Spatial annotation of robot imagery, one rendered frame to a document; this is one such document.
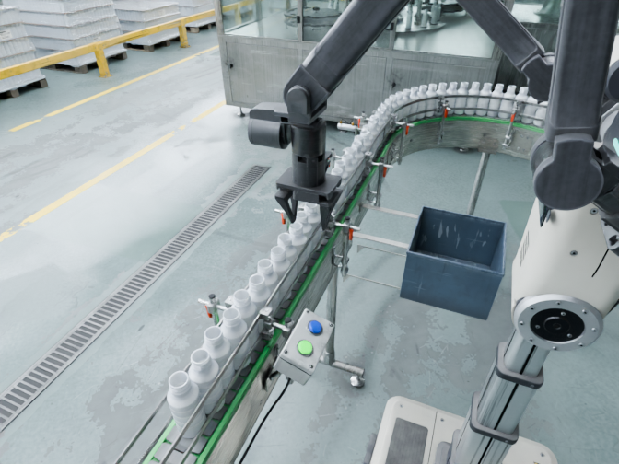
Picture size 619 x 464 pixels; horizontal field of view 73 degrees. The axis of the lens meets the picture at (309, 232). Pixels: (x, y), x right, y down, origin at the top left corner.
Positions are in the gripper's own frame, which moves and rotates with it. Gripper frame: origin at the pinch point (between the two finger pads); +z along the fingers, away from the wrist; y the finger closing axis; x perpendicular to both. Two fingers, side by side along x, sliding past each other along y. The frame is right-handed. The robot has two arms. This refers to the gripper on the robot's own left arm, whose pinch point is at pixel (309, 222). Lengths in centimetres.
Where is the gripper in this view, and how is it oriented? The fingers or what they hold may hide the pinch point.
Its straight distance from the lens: 78.9
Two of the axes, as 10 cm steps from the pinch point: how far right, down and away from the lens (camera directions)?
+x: 3.8, -5.5, 7.4
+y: 9.3, 2.2, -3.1
